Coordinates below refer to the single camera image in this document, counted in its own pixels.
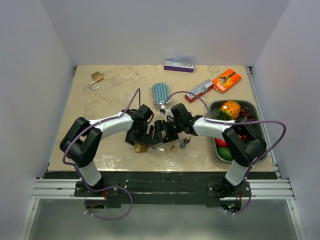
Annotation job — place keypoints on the brass padlock with keys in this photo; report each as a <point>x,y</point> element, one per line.
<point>141,147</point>

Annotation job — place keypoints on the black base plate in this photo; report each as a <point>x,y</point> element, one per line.
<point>158,188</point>

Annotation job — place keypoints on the grey fruit tray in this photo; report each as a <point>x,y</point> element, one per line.
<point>214,112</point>

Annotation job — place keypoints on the red white box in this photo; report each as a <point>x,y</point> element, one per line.
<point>199,91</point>

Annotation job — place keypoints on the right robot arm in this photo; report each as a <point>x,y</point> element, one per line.
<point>244,142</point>

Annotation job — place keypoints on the aluminium rail frame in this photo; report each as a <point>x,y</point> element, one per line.
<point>262,189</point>

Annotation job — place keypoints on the large brass padlock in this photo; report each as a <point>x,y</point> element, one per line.
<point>97,77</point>

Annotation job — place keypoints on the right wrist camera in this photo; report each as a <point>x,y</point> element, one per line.
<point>168,115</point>

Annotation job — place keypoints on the orange box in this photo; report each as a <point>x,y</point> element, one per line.
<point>226,80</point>

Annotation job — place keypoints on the small brass padlock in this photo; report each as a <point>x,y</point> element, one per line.
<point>175,146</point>

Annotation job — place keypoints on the dark grapes bunch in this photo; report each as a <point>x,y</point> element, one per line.
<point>245,113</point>

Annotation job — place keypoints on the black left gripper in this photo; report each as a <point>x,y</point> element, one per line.
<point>146,138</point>

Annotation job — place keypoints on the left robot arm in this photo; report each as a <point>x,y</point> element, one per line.
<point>82,140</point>

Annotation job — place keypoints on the green avocado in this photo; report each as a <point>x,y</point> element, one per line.
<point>224,153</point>

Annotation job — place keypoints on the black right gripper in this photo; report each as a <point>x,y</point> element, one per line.
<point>158,138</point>

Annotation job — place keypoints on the red apple left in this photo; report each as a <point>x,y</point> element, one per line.
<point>220,143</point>

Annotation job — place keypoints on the toy pineapple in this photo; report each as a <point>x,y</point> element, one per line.
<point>229,110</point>

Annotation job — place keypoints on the blue zigzag pouch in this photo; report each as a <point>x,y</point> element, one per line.
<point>160,93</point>

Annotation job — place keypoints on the purple white box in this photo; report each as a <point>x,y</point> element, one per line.
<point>179,64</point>

